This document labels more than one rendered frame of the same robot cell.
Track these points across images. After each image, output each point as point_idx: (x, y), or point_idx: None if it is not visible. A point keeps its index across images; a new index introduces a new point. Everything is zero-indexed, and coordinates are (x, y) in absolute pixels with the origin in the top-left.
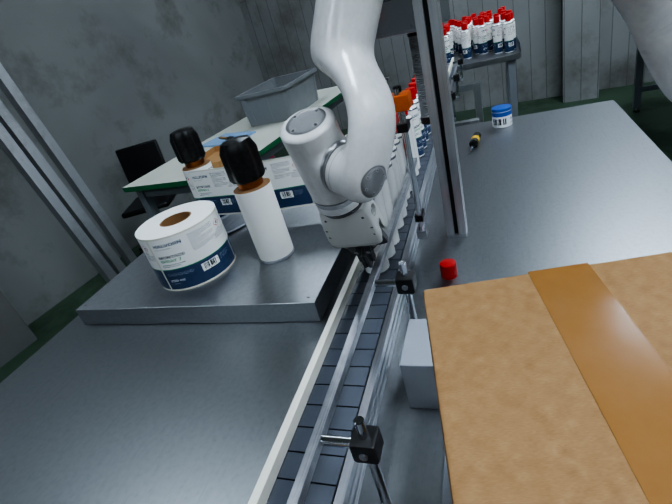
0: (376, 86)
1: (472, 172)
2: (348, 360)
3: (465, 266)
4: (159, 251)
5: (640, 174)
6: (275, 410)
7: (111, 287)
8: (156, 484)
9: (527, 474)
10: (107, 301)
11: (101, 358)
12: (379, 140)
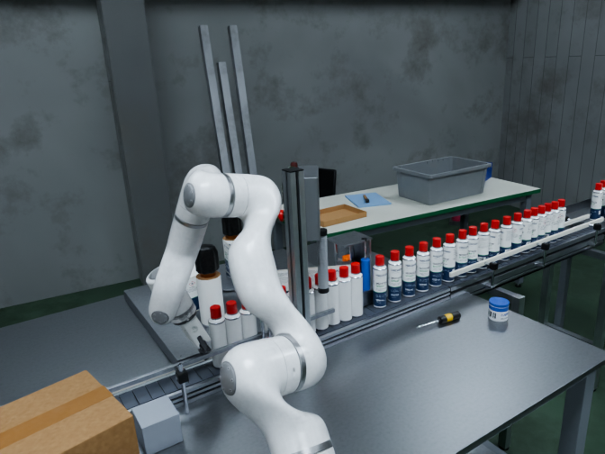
0: (171, 276)
1: (395, 342)
2: (112, 389)
3: None
4: None
5: (454, 422)
6: None
7: (148, 287)
8: None
9: (3, 416)
10: (136, 295)
11: (107, 323)
12: (161, 301)
